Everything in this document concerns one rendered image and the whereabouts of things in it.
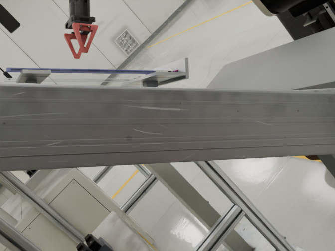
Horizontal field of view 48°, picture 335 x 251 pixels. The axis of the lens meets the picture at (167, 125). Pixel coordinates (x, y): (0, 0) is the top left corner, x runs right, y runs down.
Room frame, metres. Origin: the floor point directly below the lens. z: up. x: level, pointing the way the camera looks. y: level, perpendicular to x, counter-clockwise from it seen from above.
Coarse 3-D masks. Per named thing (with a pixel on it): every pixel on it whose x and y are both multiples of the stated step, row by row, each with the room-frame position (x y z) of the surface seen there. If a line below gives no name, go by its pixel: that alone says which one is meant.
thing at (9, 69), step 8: (56, 72) 1.08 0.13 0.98; (64, 72) 1.09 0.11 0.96; (72, 72) 1.09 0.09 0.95; (80, 72) 1.10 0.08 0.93; (88, 72) 1.10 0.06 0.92; (96, 72) 1.11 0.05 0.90; (104, 72) 1.11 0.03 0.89; (112, 72) 1.12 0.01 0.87; (120, 72) 1.12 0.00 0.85; (128, 72) 1.13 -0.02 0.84; (136, 72) 1.14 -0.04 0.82; (144, 72) 1.14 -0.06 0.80
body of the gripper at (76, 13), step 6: (72, 0) 1.12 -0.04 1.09; (72, 6) 1.12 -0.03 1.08; (78, 6) 1.11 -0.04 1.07; (84, 6) 1.11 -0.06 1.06; (72, 12) 1.11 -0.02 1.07; (78, 12) 1.10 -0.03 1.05; (84, 12) 1.11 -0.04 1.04; (78, 18) 1.07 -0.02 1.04; (84, 18) 1.08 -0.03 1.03; (90, 18) 1.08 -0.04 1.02; (66, 24) 1.15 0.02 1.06
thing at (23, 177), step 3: (9, 171) 5.07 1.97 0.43; (12, 171) 4.97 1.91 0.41; (15, 171) 4.98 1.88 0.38; (18, 171) 4.98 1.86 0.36; (21, 171) 4.99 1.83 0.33; (15, 174) 4.97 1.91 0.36; (18, 174) 4.98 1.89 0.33; (21, 174) 4.98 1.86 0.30; (24, 174) 4.99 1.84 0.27; (18, 177) 4.97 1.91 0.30; (21, 177) 4.97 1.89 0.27; (24, 177) 4.98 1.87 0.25; (27, 177) 4.99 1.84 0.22; (21, 180) 4.97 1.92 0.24; (24, 180) 4.97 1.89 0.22
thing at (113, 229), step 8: (112, 216) 0.91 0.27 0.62; (104, 224) 0.91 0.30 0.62; (112, 224) 0.87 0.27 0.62; (120, 224) 0.84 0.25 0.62; (128, 224) 0.88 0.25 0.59; (96, 232) 0.90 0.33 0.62; (104, 232) 0.87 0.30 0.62; (112, 232) 0.83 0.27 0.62; (120, 232) 0.80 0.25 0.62; (128, 232) 0.77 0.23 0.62; (136, 232) 0.83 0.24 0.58; (112, 240) 0.80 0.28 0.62; (120, 240) 0.77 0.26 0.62; (128, 240) 0.74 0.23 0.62; (136, 240) 0.72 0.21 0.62; (144, 240) 0.80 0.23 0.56; (120, 248) 0.74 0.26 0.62; (128, 248) 0.72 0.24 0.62; (136, 248) 0.69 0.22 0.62; (144, 248) 0.67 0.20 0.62; (152, 248) 0.77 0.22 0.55
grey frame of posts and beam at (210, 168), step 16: (208, 176) 1.03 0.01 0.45; (224, 176) 1.02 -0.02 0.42; (224, 192) 1.02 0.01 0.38; (240, 192) 1.02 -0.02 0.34; (256, 208) 1.02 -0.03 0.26; (0, 224) 0.90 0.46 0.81; (256, 224) 1.01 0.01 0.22; (0, 240) 0.89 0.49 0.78; (16, 240) 0.90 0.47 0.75; (272, 240) 1.01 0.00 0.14
